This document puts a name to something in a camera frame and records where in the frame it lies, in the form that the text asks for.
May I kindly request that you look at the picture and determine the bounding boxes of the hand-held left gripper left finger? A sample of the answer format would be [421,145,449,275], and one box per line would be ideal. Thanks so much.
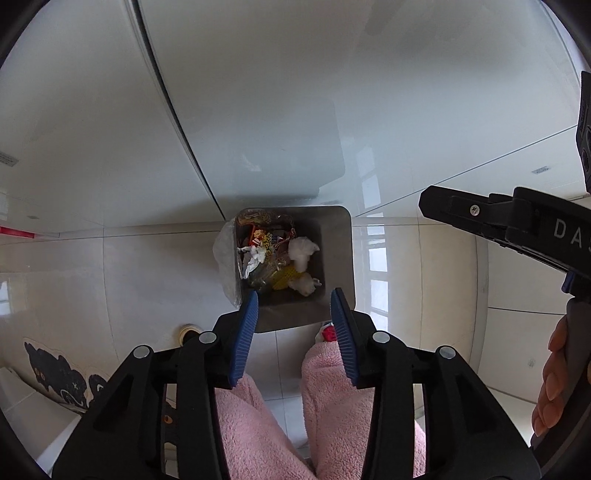
[51,290,260,480]

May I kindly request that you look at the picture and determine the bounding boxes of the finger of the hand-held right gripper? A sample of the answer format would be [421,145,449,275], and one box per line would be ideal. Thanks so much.
[419,186,515,246]

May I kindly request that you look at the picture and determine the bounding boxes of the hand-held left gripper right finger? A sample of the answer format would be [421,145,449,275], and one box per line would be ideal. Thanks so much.
[330,288,541,480]

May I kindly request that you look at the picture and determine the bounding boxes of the clear plastic bottle blue cap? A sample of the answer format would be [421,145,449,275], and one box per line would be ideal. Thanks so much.
[247,265,278,292]

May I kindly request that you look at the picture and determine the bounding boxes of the yellow foam fruit net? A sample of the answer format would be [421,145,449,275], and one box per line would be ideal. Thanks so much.
[270,268,301,291]

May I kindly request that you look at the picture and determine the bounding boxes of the paper ball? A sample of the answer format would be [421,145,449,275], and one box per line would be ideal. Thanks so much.
[238,244,269,278]

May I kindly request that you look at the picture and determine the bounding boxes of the grey square bin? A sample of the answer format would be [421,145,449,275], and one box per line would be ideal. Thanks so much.
[233,205,356,334]

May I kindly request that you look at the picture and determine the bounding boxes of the white tissue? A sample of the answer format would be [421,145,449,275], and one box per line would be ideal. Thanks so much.
[288,236,320,269]

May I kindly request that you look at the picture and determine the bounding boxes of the red yellow snack packet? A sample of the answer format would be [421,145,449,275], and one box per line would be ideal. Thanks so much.
[249,226,296,259]

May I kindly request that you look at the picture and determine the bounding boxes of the person's right hand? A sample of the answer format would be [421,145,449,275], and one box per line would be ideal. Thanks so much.
[531,318,570,438]

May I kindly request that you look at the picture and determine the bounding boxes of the round beige floor fitting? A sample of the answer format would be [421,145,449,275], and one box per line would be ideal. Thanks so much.
[179,323,202,348]

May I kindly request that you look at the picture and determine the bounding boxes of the person's right leg pink pants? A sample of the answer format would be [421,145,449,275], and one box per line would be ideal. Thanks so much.
[301,342,428,480]

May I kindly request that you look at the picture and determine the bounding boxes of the person's leg pink pants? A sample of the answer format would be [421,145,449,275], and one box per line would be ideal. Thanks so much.
[215,374,319,480]
[301,342,428,480]

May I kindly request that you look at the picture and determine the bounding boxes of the clear plastic bin liner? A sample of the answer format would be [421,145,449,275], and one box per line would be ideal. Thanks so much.
[212,219,243,310]

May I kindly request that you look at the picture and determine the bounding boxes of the person's left leg pink pants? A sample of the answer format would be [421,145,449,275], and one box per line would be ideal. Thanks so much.
[215,374,319,480]

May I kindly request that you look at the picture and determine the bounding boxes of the black cartoon floor sticker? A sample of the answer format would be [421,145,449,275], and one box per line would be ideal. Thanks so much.
[23,339,109,409]

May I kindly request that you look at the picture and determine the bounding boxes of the white plastic stool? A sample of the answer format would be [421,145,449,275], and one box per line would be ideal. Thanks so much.
[0,367,84,476]

